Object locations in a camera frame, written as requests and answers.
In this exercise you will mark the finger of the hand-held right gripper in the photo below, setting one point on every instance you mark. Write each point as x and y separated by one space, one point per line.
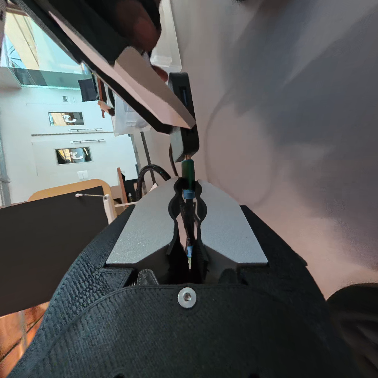
153 88

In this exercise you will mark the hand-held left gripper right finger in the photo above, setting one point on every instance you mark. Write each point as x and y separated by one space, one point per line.
230 227

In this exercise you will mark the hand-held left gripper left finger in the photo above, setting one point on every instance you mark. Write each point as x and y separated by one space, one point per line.
141 227

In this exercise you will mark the black adapter hub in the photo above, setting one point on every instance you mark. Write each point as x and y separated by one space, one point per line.
184 85

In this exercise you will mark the clear plastic storage box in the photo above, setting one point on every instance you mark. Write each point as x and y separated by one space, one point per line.
165 44

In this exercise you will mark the grey desk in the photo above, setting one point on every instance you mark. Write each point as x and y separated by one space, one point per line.
295 177

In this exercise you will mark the person's right hand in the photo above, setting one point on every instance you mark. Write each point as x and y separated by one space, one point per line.
141 29

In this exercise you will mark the black panel wooden edge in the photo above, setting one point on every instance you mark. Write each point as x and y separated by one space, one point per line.
44 236

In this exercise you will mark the dark cloth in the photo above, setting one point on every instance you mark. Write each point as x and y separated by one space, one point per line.
357 324

